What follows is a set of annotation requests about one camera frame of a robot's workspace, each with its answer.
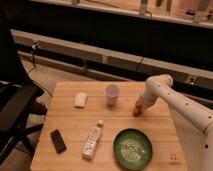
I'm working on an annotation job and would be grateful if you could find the white sponge block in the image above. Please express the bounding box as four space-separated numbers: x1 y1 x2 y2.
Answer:
74 92 87 108

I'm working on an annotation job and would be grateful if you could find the translucent plastic cup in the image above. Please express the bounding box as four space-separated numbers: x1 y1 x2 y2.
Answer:
105 84 120 106

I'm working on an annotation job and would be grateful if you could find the green round bowl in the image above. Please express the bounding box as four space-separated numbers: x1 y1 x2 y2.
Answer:
113 128 153 171

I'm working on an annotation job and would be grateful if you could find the white plastic bottle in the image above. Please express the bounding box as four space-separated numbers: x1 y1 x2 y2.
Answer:
82 120 103 160

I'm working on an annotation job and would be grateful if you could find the red pepper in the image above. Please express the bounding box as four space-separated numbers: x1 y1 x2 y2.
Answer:
133 104 143 117

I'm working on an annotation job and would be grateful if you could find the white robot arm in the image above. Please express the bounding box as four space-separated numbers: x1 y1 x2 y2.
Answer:
133 74 213 171

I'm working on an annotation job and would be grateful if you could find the black office chair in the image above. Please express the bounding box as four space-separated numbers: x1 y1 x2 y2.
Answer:
0 26 47 165

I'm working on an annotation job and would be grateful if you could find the black smartphone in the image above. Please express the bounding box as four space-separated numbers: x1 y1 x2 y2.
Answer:
50 129 66 154

